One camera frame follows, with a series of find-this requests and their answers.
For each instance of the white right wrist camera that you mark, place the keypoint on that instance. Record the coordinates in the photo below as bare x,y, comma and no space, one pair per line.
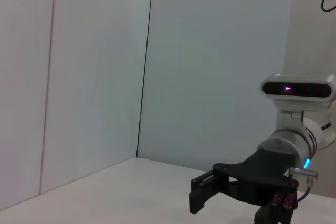
296,89

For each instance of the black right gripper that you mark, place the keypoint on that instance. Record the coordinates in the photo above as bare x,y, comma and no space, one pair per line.
262,176

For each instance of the silver plug on right gripper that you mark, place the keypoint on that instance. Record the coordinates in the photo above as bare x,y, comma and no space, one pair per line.
304,174

